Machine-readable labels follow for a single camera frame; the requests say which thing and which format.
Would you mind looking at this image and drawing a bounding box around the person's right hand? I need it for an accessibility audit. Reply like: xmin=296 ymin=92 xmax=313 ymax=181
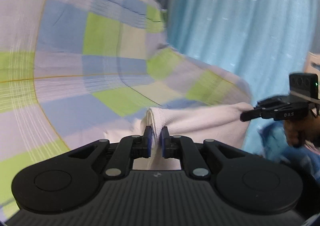
xmin=284 ymin=113 xmax=319 ymax=146

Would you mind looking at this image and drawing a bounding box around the plaid blue green bedsheet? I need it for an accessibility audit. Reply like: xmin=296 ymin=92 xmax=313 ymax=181
xmin=1 ymin=0 xmax=251 ymax=221

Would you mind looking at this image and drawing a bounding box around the wooden bed frame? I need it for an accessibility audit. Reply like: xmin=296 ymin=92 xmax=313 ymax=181
xmin=304 ymin=52 xmax=320 ymax=78

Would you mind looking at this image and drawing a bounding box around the light blue curtain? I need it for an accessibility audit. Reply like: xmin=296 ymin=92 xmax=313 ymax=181
xmin=143 ymin=0 xmax=320 ymax=174

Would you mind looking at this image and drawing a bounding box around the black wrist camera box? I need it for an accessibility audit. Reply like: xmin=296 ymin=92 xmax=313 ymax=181
xmin=289 ymin=73 xmax=318 ymax=99

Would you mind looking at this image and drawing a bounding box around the white tank top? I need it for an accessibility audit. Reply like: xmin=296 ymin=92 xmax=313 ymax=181
xmin=133 ymin=102 xmax=253 ymax=170

